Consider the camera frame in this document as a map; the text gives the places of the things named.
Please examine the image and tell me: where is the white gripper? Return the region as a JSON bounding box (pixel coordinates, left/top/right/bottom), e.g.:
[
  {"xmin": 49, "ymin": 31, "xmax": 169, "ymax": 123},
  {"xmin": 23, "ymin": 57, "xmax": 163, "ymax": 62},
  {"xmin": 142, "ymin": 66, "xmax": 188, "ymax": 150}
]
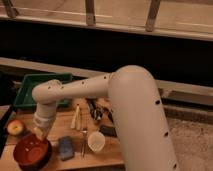
[{"xmin": 33, "ymin": 113, "xmax": 56, "ymax": 141}]

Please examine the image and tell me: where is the orange bowl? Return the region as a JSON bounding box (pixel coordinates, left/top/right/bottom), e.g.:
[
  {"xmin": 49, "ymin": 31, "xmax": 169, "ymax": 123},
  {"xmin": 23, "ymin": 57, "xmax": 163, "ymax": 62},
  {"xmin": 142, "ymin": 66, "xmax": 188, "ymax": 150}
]
[{"xmin": 13, "ymin": 133, "xmax": 53, "ymax": 170}]

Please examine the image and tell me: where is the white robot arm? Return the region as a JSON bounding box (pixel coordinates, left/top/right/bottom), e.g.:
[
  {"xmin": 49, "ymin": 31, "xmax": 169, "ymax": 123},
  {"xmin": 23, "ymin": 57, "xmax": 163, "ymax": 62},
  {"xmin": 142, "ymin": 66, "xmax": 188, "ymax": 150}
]
[{"xmin": 32, "ymin": 65, "xmax": 180, "ymax": 171}]

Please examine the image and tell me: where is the green plastic tray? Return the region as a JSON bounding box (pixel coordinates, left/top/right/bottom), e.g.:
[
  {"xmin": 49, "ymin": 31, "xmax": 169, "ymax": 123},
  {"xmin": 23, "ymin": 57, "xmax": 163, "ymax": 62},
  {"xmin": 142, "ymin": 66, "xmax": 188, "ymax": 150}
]
[{"xmin": 13, "ymin": 73, "xmax": 72, "ymax": 110}]

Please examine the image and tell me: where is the red yellow apple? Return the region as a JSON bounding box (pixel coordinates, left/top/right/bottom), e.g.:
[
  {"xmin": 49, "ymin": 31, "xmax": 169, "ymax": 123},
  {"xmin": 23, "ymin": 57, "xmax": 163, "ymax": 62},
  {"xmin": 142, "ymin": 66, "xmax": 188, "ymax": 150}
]
[{"xmin": 7, "ymin": 120, "xmax": 25, "ymax": 136}]

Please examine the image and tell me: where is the blue sponge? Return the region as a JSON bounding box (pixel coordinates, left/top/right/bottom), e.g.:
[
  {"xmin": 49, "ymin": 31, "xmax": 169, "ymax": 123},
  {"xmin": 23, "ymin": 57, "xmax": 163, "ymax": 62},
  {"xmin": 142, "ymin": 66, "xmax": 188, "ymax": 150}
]
[{"xmin": 59, "ymin": 136, "xmax": 74, "ymax": 161}]

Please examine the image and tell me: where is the wooden cutting board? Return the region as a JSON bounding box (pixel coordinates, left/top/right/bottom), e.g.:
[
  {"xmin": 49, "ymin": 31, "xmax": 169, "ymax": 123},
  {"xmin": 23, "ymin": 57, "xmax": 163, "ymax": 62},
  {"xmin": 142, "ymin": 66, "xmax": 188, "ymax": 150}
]
[{"xmin": 0, "ymin": 99, "xmax": 125, "ymax": 171}]

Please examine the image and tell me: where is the metal fork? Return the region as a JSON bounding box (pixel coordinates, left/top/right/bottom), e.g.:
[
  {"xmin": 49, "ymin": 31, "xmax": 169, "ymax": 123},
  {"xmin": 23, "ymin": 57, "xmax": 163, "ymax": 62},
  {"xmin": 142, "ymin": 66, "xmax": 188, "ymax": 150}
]
[{"xmin": 81, "ymin": 127, "xmax": 88, "ymax": 158}]

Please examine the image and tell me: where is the white plastic cup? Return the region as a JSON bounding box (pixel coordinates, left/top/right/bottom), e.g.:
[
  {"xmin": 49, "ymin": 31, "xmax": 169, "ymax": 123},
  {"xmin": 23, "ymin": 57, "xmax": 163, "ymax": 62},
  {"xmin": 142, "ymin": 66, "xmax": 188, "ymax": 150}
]
[{"xmin": 87, "ymin": 131, "xmax": 105, "ymax": 153}]

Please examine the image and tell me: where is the black rectangular block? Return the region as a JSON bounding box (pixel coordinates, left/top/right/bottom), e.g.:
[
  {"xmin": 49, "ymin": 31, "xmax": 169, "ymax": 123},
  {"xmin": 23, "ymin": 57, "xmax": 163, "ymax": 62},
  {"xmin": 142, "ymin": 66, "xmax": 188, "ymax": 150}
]
[{"xmin": 99, "ymin": 125, "xmax": 117, "ymax": 137}]

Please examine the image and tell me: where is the black handled tool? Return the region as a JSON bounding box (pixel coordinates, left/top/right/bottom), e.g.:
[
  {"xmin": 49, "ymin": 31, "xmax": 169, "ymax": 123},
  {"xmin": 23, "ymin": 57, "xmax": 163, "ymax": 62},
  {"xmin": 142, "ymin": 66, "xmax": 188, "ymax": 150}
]
[{"xmin": 87, "ymin": 99, "xmax": 103, "ymax": 121}]

